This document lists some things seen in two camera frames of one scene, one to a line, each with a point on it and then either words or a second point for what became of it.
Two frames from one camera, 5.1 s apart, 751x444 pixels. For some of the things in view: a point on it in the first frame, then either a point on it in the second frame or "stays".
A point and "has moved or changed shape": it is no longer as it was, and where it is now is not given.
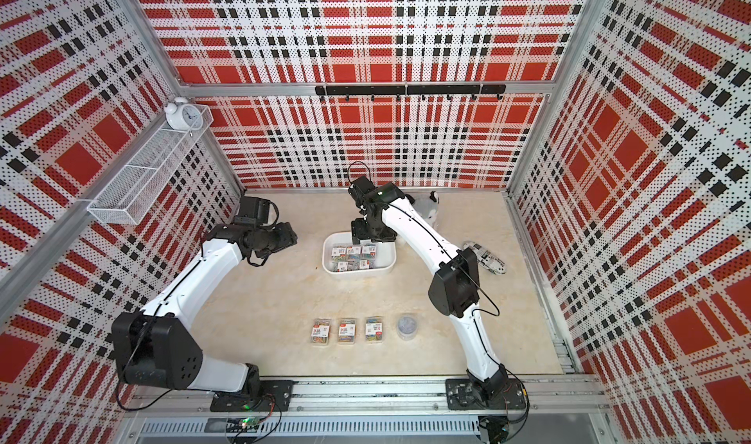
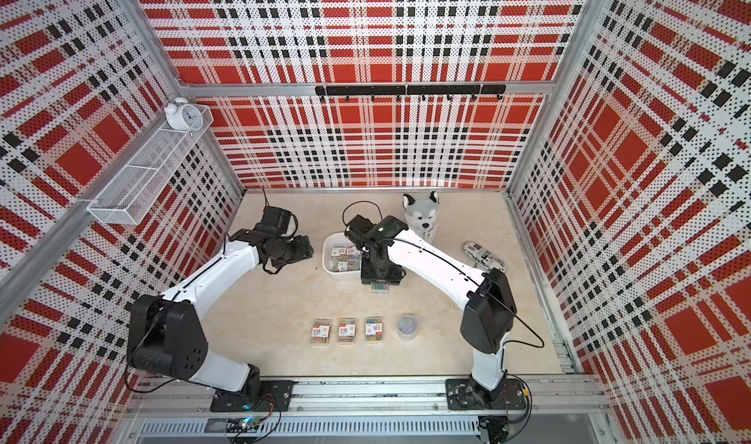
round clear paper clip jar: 407,328 stays
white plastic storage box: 370,260 stays
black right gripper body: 366,229 to 380,272
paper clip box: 347,331 stays
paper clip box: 321,332 stays
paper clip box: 369,250 has moved or changed shape
